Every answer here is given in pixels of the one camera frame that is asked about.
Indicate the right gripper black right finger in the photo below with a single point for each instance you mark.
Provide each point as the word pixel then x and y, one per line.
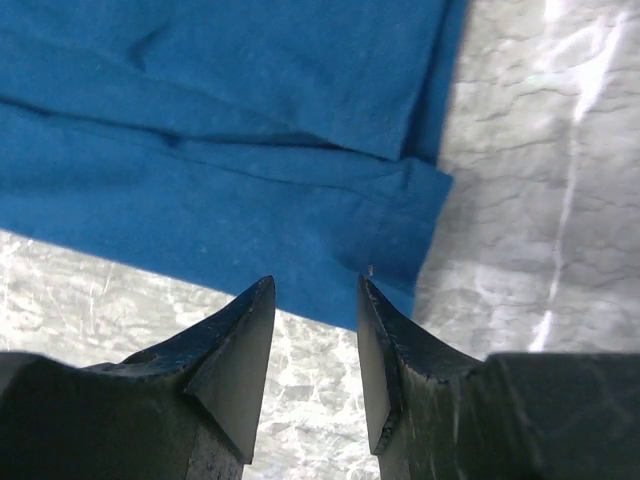
pixel 433 412

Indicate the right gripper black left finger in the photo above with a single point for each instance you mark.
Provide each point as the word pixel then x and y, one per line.
pixel 186 408

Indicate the blue mickey mouse t-shirt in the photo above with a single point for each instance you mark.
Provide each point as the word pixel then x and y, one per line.
pixel 222 141

